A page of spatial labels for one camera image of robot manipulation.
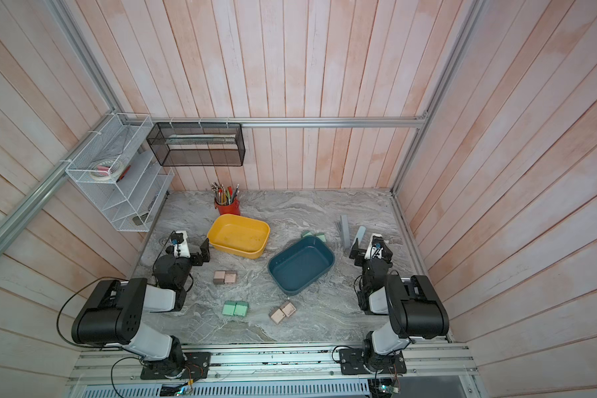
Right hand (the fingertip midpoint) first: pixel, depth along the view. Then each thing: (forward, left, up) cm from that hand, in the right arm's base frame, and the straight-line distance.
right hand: (370, 239), depth 90 cm
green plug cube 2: (-24, +46, -8) cm, 52 cm away
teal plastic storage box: (-5, +26, -11) cm, 29 cm away
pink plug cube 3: (-26, +34, -8) cm, 43 cm away
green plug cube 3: (+8, +23, -9) cm, 26 cm away
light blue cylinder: (+7, +1, -7) cm, 10 cm away
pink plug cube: (-12, +56, -8) cm, 58 cm away
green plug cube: (-24, +50, -8) cm, 56 cm away
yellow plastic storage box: (+7, +52, -10) cm, 54 cm away
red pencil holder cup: (+19, +58, +1) cm, 61 cm away
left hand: (-2, +65, 0) cm, 65 cm away
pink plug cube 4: (-24, +30, -7) cm, 39 cm away
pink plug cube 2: (-12, +52, -8) cm, 54 cm away
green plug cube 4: (+6, +17, -8) cm, 20 cm away
